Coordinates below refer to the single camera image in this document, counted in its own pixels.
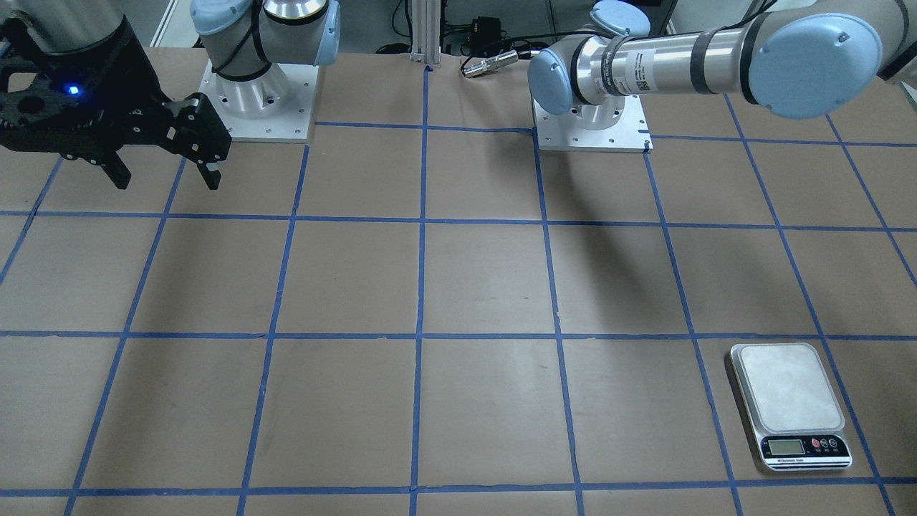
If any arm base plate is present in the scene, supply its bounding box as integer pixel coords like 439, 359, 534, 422
200, 62, 323, 143
529, 63, 654, 153

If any silver metal cylinder tool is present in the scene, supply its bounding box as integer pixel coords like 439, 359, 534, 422
461, 50, 519, 79

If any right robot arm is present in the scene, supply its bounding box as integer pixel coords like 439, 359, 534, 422
2, 1, 340, 190

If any silver digital kitchen scale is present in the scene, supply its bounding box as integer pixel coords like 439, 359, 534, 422
729, 342, 853, 472

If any black power box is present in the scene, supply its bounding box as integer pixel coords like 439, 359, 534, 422
468, 16, 502, 49

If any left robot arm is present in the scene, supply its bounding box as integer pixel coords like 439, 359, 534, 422
527, 1, 915, 130

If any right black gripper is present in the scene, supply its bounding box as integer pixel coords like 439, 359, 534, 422
2, 16, 231, 191

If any aluminium frame post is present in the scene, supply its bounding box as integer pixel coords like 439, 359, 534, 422
404, 0, 443, 70

